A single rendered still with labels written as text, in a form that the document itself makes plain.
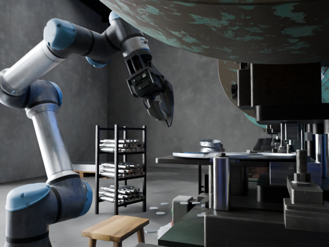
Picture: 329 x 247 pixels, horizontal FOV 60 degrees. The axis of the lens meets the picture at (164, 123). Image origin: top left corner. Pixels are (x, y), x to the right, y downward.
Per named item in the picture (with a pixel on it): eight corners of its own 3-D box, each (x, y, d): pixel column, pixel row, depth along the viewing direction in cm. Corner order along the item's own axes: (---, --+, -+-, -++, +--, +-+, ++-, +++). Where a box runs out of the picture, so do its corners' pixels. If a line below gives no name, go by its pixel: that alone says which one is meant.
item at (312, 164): (270, 184, 56) (269, 161, 56) (270, 175, 70) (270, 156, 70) (321, 187, 53) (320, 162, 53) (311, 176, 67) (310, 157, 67)
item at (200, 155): (204, 154, 86) (204, 151, 86) (311, 157, 71) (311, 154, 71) (148, 156, 62) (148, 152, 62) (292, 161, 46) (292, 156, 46)
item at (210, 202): (153, 215, 65) (153, 156, 66) (174, 202, 78) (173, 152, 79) (270, 227, 56) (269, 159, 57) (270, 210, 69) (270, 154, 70)
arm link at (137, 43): (130, 55, 85) (152, 40, 82) (135, 68, 84) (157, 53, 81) (115, 48, 79) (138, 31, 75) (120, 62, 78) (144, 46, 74)
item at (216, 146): (198, 204, 348) (197, 139, 352) (199, 196, 393) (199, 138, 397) (231, 205, 342) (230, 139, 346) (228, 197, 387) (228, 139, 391)
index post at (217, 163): (212, 209, 48) (212, 153, 49) (216, 206, 51) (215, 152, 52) (229, 211, 47) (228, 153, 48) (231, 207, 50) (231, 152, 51)
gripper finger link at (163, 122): (151, 131, 73) (138, 99, 75) (161, 132, 78) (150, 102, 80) (161, 126, 72) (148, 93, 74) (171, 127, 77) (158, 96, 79)
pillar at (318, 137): (317, 177, 66) (315, 117, 67) (315, 176, 68) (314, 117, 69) (327, 177, 66) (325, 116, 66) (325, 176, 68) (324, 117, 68)
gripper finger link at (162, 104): (161, 126, 71) (148, 93, 74) (171, 127, 77) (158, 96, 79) (171, 120, 70) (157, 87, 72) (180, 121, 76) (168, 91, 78)
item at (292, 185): (285, 228, 39) (283, 152, 39) (281, 202, 54) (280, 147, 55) (336, 233, 37) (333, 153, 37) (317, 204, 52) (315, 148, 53)
